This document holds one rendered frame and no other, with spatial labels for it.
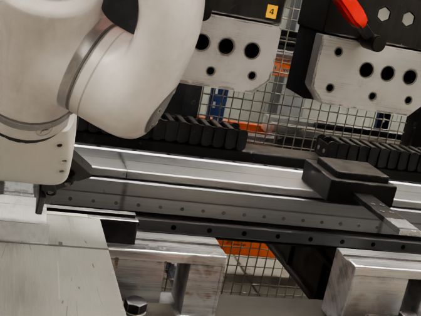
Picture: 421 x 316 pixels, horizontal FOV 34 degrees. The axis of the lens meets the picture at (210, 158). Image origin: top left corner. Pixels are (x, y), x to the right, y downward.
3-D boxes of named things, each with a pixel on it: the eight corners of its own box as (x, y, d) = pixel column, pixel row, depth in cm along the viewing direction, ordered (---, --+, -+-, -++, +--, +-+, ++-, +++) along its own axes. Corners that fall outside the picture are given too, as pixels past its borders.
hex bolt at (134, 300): (124, 316, 79) (126, 304, 79) (121, 305, 82) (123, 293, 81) (147, 318, 80) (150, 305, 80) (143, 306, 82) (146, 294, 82)
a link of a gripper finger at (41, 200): (75, 160, 72) (66, 192, 78) (43, 157, 71) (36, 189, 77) (74, 187, 71) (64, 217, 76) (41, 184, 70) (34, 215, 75)
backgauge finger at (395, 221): (369, 240, 96) (378, 206, 95) (300, 179, 120) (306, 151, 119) (443, 246, 100) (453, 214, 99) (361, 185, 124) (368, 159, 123)
